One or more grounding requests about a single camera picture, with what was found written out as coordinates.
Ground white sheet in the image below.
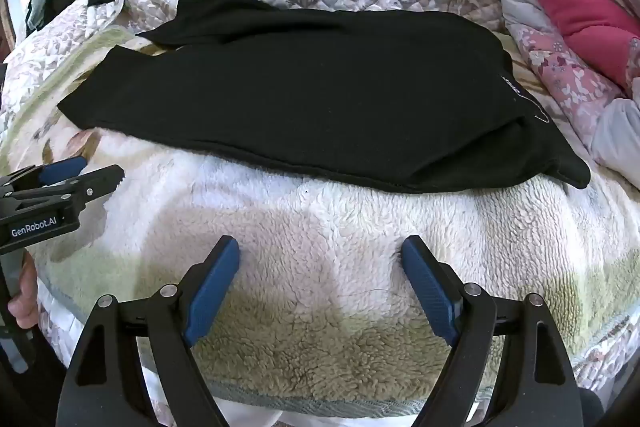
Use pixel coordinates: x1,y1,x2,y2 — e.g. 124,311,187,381
212,399,421,427

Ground pink floral quilt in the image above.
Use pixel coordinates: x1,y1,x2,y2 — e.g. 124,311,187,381
494,0,640,158

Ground pale white cloth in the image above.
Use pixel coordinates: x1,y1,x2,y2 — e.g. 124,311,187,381
590,77,640,190

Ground magenta cloth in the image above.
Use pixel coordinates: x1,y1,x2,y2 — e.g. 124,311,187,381
526,0,640,92

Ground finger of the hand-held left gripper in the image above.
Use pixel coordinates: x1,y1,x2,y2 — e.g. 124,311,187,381
15,164,126,215
0,156,89,200

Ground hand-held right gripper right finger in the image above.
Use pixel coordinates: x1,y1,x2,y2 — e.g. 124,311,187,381
401,235,584,427

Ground white green fleece blanket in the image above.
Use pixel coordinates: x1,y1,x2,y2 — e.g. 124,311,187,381
0,27,640,415

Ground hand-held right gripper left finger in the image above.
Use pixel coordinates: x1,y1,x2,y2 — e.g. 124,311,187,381
60,235,241,427

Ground person's left hand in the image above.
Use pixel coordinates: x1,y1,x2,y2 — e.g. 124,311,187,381
6,251,39,333

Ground black pants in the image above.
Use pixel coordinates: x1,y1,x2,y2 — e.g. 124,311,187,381
56,0,592,194

